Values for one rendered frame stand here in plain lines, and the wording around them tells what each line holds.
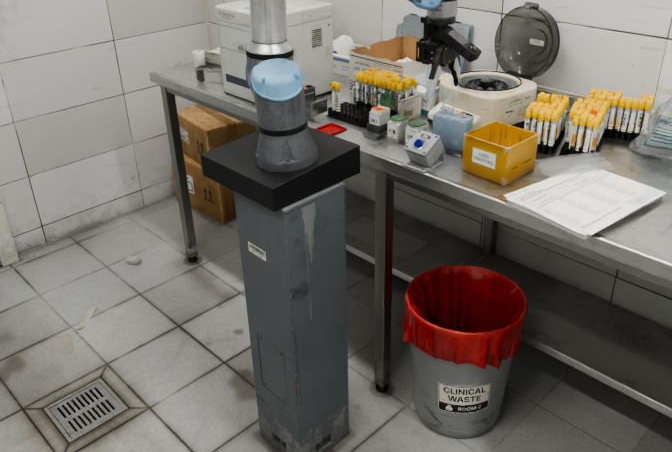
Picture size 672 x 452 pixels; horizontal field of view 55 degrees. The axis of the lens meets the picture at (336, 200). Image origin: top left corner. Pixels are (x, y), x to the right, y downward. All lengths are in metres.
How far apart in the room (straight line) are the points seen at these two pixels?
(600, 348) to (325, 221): 0.97
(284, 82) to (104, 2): 1.86
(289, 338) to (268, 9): 0.82
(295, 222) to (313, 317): 0.31
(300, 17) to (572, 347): 1.31
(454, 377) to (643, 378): 0.53
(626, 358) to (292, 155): 1.18
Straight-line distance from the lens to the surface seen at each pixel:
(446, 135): 1.75
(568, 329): 2.17
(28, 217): 3.29
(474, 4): 2.28
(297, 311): 1.65
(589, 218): 1.47
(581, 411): 2.30
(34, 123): 3.16
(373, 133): 1.85
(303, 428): 1.92
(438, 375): 1.95
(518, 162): 1.62
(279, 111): 1.46
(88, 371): 2.51
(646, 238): 1.47
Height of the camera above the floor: 1.57
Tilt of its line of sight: 28 degrees down
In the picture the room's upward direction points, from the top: 1 degrees counter-clockwise
